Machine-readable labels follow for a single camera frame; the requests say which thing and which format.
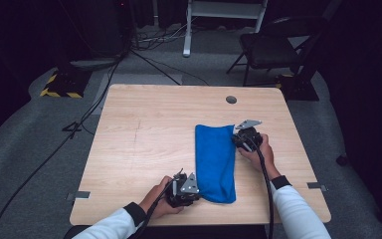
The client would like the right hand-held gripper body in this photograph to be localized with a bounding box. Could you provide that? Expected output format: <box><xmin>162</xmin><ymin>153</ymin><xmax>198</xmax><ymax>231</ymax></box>
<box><xmin>231</xmin><ymin>119</ymin><xmax>264</xmax><ymax>153</ymax></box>

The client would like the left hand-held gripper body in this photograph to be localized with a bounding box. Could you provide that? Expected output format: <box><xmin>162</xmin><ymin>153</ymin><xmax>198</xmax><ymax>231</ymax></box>
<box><xmin>165</xmin><ymin>168</ymin><xmax>202</xmax><ymax>209</ymax></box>

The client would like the blue cloth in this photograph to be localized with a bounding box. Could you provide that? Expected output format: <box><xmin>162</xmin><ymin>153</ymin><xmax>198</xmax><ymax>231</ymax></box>
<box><xmin>194</xmin><ymin>123</ymin><xmax>238</xmax><ymax>205</ymax></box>

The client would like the person's left hand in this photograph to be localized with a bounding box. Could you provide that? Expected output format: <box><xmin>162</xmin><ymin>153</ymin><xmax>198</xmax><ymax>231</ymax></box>
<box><xmin>138</xmin><ymin>175</ymin><xmax>185</xmax><ymax>220</ymax></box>

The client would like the person's right hand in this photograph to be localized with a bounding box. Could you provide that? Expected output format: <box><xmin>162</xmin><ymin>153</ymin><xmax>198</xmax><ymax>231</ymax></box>
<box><xmin>237</xmin><ymin>132</ymin><xmax>282</xmax><ymax>181</ymax></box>

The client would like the black folding chair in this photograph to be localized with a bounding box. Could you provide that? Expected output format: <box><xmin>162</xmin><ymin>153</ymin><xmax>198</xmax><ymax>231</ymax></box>
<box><xmin>226</xmin><ymin>15</ymin><xmax>330</xmax><ymax>88</ymax></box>

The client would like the striped yellow black stand base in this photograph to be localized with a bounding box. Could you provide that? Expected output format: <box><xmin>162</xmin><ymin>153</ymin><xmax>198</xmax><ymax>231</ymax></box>
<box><xmin>39</xmin><ymin>67</ymin><xmax>93</xmax><ymax>100</ymax></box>

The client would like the black equipment case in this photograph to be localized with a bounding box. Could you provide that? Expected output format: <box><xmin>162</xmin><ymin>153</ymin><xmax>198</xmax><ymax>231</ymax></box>
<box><xmin>67</xmin><ymin>0</ymin><xmax>137</xmax><ymax>62</ymax></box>

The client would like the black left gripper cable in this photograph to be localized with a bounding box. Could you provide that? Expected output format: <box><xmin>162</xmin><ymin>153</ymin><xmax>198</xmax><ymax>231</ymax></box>
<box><xmin>130</xmin><ymin>180</ymin><xmax>177</xmax><ymax>239</ymax></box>

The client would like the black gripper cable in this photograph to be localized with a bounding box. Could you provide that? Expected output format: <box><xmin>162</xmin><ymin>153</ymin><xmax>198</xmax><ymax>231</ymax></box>
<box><xmin>130</xmin><ymin>180</ymin><xmax>177</xmax><ymax>239</ymax></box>
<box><xmin>249</xmin><ymin>137</ymin><xmax>277</xmax><ymax>239</ymax></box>

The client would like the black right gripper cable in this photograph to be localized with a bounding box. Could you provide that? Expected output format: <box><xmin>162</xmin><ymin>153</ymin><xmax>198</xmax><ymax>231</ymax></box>
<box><xmin>249</xmin><ymin>137</ymin><xmax>277</xmax><ymax>239</ymax></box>

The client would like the metal table edge bracket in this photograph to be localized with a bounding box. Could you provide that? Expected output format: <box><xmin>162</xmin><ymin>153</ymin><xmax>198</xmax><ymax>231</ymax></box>
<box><xmin>305</xmin><ymin>181</ymin><xmax>329</xmax><ymax>193</ymax></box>
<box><xmin>66</xmin><ymin>190</ymin><xmax>92</xmax><ymax>202</ymax></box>

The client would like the thin black floor cable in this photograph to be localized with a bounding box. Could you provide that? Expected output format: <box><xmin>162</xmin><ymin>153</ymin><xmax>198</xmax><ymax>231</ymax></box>
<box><xmin>129</xmin><ymin>49</ymin><xmax>211</xmax><ymax>87</ymax></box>

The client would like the white metal desk frame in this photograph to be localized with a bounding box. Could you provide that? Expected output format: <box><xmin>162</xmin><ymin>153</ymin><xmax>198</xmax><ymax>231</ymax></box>
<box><xmin>182</xmin><ymin>0</ymin><xmax>269</xmax><ymax>59</ymax></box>

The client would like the bundle of floor cables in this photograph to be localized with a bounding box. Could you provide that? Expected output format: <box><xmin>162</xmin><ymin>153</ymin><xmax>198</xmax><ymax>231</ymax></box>
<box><xmin>131</xmin><ymin>18</ymin><xmax>197</xmax><ymax>52</ymax></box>

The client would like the long black floor cable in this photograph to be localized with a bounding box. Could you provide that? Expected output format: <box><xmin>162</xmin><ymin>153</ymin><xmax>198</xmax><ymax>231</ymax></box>
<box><xmin>0</xmin><ymin>54</ymin><xmax>124</xmax><ymax>239</ymax></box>

